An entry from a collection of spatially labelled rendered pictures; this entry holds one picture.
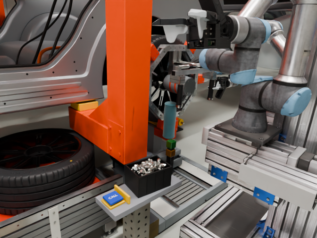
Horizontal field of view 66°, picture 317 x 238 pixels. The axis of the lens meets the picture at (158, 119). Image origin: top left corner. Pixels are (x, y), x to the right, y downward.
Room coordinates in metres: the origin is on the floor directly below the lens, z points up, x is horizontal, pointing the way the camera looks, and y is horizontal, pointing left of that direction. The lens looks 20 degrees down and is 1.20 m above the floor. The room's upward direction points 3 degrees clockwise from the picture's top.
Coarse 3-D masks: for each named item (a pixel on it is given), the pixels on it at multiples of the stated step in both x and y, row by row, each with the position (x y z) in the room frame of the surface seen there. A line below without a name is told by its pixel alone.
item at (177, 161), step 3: (177, 156) 1.97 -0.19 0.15; (180, 156) 1.95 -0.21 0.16; (174, 159) 1.92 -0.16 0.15; (177, 159) 1.89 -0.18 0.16; (180, 159) 1.92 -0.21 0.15; (174, 162) 1.86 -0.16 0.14; (177, 162) 1.89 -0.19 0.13; (180, 162) 1.92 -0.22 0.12; (174, 165) 1.86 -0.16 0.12; (177, 165) 1.89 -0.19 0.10
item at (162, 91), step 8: (168, 56) 1.89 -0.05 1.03; (160, 64) 1.83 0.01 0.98; (152, 72) 1.77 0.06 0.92; (160, 72) 1.83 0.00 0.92; (160, 88) 1.83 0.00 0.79; (152, 96) 1.78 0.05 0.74; (160, 96) 1.84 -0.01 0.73; (168, 96) 1.90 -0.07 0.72; (176, 96) 2.01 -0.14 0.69; (160, 104) 1.84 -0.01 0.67
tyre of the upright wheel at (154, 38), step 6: (156, 36) 1.84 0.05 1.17; (162, 36) 1.81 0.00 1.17; (156, 42) 1.76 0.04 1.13; (162, 42) 1.80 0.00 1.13; (168, 42) 1.84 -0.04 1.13; (174, 42) 1.88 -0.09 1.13; (180, 42) 1.93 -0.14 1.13; (156, 48) 1.76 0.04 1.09; (150, 114) 1.74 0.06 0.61; (150, 120) 1.75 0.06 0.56; (156, 120) 1.78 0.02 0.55
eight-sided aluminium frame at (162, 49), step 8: (160, 48) 1.72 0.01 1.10; (168, 48) 1.72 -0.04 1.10; (176, 48) 1.78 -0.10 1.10; (184, 48) 1.84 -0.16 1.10; (160, 56) 1.68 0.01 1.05; (184, 56) 1.92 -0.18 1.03; (192, 56) 1.91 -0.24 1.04; (152, 64) 1.63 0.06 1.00; (184, 96) 1.96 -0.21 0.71; (192, 96) 1.95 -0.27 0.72; (152, 104) 1.64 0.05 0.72; (184, 104) 1.89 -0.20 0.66; (152, 112) 1.70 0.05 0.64; (160, 112) 1.70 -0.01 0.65; (176, 112) 1.82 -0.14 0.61
